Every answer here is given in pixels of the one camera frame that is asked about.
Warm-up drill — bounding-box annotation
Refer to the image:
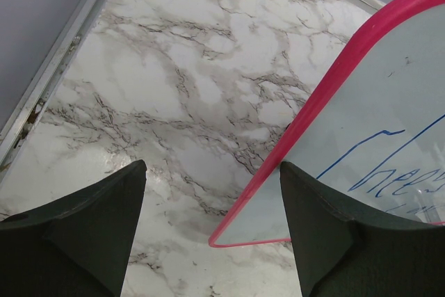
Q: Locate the aluminium table edge frame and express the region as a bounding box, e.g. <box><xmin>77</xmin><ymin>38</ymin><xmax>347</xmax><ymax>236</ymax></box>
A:
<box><xmin>0</xmin><ymin>0</ymin><xmax>387</xmax><ymax>179</ymax></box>

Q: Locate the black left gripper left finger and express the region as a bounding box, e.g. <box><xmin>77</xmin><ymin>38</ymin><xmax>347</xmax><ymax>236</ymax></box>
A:
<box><xmin>1</xmin><ymin>160</ymin><xmax>146</xmax><ymax>296</ymax></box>

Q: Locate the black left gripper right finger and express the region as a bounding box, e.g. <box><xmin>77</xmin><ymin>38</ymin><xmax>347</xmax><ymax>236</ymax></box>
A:
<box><xmin>280</xmin><ymin>162</ymin><xmax>444</xmax><ymax>296</ymax></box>

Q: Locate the pink framed whiteboard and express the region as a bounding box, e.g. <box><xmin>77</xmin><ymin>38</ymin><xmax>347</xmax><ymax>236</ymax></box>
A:
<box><xmin>209</xmin><ymin>0</ymin><xmax>444</xmax><ymax>248</ymax></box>

